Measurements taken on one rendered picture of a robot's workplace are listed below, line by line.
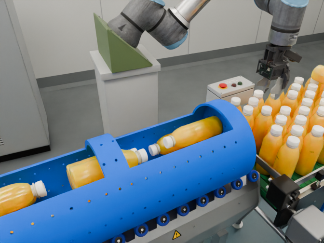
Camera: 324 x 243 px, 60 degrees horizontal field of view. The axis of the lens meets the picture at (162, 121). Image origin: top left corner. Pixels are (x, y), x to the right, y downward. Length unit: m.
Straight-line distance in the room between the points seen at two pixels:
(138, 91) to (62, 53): 2.19
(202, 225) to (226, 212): 0.10
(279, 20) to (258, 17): 3.58
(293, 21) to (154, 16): 0.74
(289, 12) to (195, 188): 0.59
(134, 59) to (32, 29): 2.23
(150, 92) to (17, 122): 1.31
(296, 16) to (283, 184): 0.54
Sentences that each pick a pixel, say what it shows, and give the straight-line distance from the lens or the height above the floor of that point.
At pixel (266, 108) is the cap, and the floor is 1.11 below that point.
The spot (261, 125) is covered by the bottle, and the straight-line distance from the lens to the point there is 1.20.
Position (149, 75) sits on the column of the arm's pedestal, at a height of 1.04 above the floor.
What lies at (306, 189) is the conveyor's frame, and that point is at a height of 0.90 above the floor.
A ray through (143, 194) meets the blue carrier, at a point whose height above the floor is 1.15.
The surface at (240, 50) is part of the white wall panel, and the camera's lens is 4.58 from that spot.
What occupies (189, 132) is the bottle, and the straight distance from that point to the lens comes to 0.93.
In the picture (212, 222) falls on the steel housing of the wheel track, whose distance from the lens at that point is 1.07.
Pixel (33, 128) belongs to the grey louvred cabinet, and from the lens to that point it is 2.57.
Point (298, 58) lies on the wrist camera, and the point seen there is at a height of 1.32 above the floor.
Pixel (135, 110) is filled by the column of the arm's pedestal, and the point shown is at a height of 0.84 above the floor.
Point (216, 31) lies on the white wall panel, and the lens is 4.22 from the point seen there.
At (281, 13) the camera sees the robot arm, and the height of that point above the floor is 1.49.
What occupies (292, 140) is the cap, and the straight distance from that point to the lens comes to 1.05.
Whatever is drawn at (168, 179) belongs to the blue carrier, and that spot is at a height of 1.16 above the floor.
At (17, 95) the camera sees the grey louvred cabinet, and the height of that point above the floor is 0.63.
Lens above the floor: 1.73
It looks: 36 degrees down
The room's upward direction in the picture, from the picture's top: straight up
